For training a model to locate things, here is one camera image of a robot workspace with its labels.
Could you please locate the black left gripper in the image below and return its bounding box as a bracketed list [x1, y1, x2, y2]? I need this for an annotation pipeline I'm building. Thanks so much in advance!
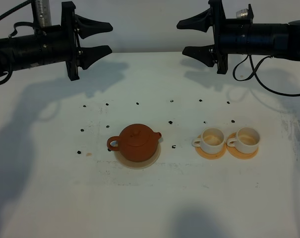
[61, 1, 113, 81]

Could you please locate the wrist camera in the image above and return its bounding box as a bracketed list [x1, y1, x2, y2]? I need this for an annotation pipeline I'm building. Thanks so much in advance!
[236, 4, 254, 20]
[31, 0, 52, 27]

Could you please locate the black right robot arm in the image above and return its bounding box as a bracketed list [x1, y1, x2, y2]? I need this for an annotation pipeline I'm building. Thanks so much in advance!
[177, 0, 300, 74]

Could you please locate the right orange cup coaster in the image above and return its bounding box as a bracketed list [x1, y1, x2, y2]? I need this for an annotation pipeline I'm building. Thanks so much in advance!
[226, 133, 259, 160]

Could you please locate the left orange cup coaster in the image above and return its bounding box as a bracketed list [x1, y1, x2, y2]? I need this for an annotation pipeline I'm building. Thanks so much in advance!
[195, 144, 226, 160]

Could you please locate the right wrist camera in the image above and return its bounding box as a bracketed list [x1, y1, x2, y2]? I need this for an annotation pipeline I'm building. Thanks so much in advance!
[236, 4, 254, 20]

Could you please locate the orange cup coaster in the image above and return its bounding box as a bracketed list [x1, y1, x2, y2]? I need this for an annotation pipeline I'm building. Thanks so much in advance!
[195, 144, 226, 160]
[226, 133, 259, 160]

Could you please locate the brown clay teapot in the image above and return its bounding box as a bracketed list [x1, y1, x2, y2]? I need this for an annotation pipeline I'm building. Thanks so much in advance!
[107, 124, 162, 163]

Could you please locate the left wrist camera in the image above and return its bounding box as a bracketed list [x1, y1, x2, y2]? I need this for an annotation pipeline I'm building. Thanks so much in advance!
[31, 0, 52, 27]

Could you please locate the white teacup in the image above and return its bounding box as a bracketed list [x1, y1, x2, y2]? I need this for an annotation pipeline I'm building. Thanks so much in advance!
[192, 127, 225, 155]
[226, 127, 260, 154]

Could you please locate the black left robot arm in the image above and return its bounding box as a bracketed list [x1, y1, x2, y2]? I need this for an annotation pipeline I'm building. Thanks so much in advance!
[0, 0, 113, 85]

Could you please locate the right white teacup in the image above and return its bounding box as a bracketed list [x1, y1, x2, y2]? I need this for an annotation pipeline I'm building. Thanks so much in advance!
[226, 127, 260, 154]

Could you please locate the beige round teapot coaster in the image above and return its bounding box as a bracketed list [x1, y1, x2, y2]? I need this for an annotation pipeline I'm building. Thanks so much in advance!
[114, 144, 161, 170]

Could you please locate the left white teacup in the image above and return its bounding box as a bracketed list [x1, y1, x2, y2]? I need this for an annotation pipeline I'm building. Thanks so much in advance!
[192, 127, 225, 155]

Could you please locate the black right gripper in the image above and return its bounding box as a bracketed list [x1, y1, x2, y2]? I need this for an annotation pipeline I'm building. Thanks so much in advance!
[177, 0, 228, 74]

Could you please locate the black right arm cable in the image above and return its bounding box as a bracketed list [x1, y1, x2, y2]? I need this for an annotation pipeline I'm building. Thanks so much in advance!
[233, 54, 300, 97]

